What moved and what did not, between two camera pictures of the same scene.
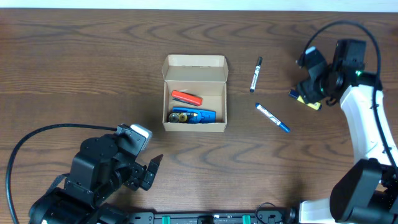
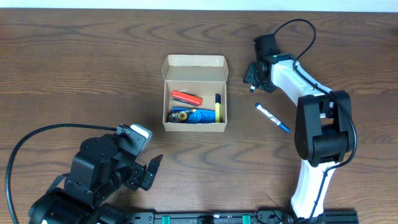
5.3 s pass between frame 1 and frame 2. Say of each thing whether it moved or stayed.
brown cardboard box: stayed
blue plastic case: stayed
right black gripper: moved
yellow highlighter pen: moved
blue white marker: stayed
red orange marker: stayed
